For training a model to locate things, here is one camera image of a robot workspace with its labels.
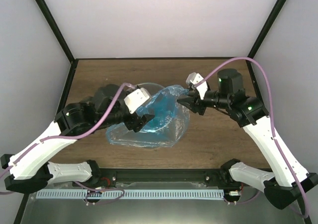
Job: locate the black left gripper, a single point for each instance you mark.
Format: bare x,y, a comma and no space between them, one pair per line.
137,121

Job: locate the blue translucent plastic trash bag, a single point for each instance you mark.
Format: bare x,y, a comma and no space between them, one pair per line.
165,129

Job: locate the black frame post left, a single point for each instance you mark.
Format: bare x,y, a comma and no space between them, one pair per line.
55,29

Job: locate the black aluminium front rail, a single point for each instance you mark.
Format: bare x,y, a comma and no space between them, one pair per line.
128,176

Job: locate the black frame post right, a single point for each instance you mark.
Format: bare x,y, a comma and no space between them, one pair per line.
266,27

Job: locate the black frame post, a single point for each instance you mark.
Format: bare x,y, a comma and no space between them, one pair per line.
266,27
55,29

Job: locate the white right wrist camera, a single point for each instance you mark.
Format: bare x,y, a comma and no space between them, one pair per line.
197,83

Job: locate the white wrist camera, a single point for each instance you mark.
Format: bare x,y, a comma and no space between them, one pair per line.
136,99
197,83

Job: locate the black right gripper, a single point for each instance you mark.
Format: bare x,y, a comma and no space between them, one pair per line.
196,102

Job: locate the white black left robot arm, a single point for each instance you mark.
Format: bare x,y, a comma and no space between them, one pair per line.
31,170

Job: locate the translucent grey plastic trash bin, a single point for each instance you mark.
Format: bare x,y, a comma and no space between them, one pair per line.
147,137

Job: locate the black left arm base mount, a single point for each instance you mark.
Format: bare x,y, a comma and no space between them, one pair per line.
89,174

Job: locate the light blue slotted cable duct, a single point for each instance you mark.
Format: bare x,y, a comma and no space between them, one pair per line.
133,194

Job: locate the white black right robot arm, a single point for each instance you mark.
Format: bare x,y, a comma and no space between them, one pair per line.
278,185

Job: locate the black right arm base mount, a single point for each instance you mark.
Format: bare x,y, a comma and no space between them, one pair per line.
222,176

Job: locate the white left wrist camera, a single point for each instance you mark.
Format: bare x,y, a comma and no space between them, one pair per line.
136,99

